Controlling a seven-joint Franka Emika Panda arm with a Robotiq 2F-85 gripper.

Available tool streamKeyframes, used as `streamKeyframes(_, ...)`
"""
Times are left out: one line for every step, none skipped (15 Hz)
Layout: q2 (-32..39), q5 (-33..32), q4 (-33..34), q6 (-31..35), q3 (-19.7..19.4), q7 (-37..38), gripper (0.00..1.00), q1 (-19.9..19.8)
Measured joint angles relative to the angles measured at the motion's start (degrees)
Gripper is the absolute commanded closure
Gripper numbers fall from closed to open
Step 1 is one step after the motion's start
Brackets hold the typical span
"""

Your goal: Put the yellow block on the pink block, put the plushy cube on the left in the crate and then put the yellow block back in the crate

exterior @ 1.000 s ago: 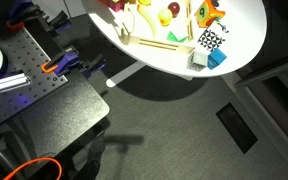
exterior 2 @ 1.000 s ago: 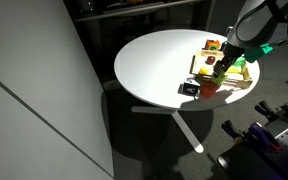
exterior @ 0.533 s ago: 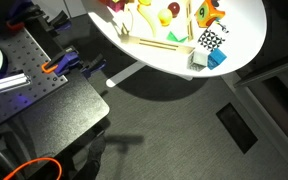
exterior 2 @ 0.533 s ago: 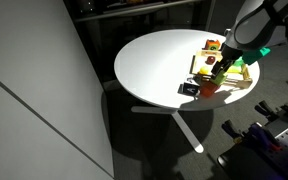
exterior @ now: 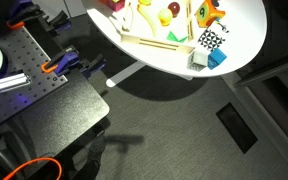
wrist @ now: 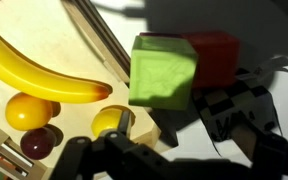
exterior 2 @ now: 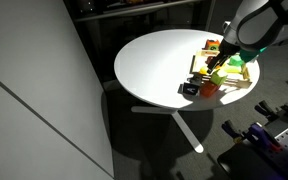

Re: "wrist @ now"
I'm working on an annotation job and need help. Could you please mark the orange block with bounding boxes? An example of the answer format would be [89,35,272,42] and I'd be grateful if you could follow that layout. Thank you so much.
[181,30,241,90]

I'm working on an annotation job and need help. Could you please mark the wooden slatted tray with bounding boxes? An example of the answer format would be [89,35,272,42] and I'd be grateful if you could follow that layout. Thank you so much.
[0,0,162,180]

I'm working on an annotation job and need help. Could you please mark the dark red toy plum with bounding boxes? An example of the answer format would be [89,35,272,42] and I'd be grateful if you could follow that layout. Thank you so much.
[19,126,58,161]

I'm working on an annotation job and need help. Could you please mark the yellow toy banana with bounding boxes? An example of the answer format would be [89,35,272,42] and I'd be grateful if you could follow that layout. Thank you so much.
[0,15,114,105]

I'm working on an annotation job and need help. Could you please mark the black zebra letter plush cube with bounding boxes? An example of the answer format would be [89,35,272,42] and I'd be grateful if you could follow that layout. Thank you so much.
[191,55,288,158]

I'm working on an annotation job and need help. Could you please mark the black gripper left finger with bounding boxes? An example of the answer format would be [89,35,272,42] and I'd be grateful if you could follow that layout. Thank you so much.
[117,109,133,137]

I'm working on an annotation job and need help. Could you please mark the toy orange fruit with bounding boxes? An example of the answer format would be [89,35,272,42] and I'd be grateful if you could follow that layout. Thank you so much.
[4,91,54,132]

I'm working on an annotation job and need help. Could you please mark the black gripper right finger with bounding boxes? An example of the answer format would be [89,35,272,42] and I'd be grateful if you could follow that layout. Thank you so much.
[229,112,264,165]

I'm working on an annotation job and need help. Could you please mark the yellow toy lemon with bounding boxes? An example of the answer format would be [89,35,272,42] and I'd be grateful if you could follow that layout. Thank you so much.
[90,105,136,139]

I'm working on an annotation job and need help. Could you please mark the yellow-green block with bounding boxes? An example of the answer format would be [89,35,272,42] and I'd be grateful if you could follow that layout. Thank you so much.
[127,34,199,111]

